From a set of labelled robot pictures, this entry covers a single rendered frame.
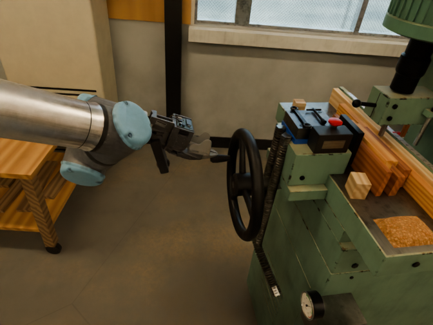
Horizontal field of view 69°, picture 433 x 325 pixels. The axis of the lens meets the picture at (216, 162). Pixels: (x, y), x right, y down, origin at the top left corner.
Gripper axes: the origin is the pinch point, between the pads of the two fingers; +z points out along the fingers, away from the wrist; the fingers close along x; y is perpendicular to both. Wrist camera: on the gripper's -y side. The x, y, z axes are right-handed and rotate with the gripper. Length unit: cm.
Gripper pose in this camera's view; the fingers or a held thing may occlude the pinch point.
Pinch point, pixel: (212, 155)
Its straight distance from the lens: 89.3
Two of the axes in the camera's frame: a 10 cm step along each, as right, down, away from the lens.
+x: -1.6, -6.0, 7.8
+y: 4.1, -7.6, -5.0
